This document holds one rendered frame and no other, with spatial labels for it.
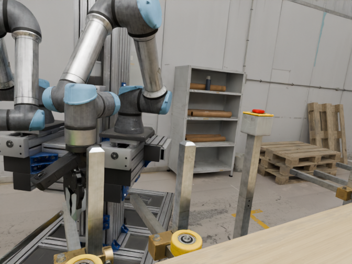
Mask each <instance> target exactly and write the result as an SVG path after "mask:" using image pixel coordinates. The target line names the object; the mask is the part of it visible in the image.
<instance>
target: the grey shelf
mask: <svg viewBox="0 0 352 264"><path fill-rule="evenodd" d="M207 76H211V85H222V86H226V91H225V92H220V91H206V90H193V89H190V83H198V84H206V78H207ZM245 77H246V72H241V71H233V70H224V69H216V68H208V67H200V66H194V65H183V66H177V67H175V74H174V87H173V101H172V114H171V127H170V139H172V145H171V150H170V152H169V154H168V167H167V171H168V172H170V170H169V169H171V170H172V171H174V172H175V173H177V166H178V154H179V143H180V142H182V141H184V140H185V134H221V136H225V137H226V140H225V141H213V142H194V144H195V145H196V149H195V159H194V170H193V173H206V172H218V171H231V173H230V175H229V177H233V168H234V160H235V152H236V145H237V137H238V129H239V121H240V114H241V106H242V101H243V93H244V85H245ZM222 99H223V100H222ZM221 108H222V109H221ZM188 109H210V110H222V111H226V112H232V116H231V118H223V117H192V116H188Z"/></svg>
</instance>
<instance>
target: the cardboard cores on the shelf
mask: <svg viewBox="0 0 352 264"><path fill-rule="evenodd" d="M205 87H206V84H198V83H190V89H193V90H205ZM210 91H220V92H225V91H226V86H222V85H211V86H210ZM188 116H192V117H223V118H231V116H232V112H226V111H222V110H210V109H188ZM185 140H189V141H191V142H213V141H225V140H226V137H225V136H221V135H220V134H185Z"/></svg>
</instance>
